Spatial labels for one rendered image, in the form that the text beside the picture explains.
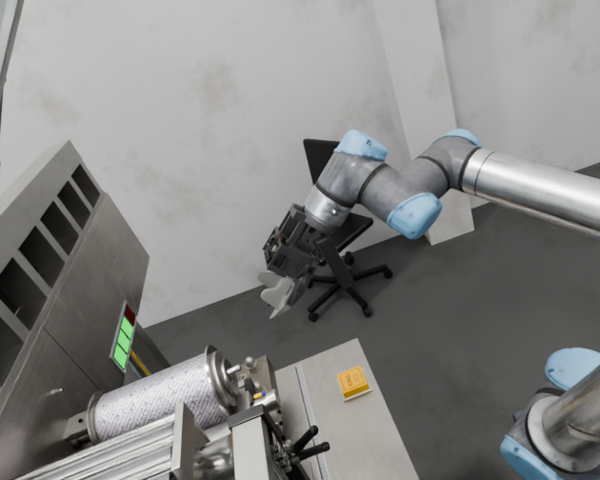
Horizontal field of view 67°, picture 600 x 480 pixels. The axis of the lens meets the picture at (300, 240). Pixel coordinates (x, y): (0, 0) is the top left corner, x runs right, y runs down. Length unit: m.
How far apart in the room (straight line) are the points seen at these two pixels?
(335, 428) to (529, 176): 0.80
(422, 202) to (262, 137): 2.26
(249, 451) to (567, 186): 0.53
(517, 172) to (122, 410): 0.81
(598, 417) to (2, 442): 0.90
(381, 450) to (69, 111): 2.49
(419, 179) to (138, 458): 0.54
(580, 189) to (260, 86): 2.30
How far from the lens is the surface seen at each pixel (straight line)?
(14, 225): 1.21
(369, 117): 2.95
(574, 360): 0.99
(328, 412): 1.27
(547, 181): 0.71
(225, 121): 2.86
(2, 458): 0.95
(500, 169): 0.73
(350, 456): 1.19
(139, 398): 0.98
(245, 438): 0.61
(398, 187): 0.69
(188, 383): 0.93
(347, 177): 0.71
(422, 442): 2.23
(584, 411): 0.75
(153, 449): 0.66
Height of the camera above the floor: 1.89
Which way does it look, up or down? 31 degrees down
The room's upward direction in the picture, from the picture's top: 23 degrees counter-clockwise
